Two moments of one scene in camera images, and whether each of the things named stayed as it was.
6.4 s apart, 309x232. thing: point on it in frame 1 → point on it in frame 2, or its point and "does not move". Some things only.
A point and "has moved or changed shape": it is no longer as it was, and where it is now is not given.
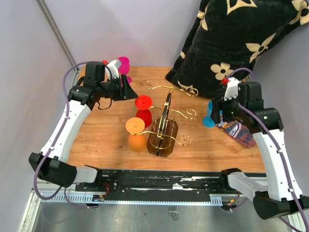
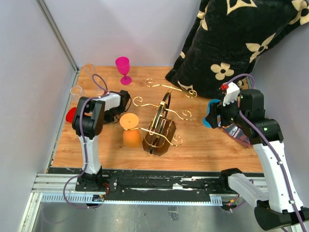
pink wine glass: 124,67 does not move
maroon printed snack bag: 238,131 does not move
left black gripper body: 112,88 → 109,114
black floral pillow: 229,38 does not move
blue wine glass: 207,122 does not move
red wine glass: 143,103 has moved or changed shape
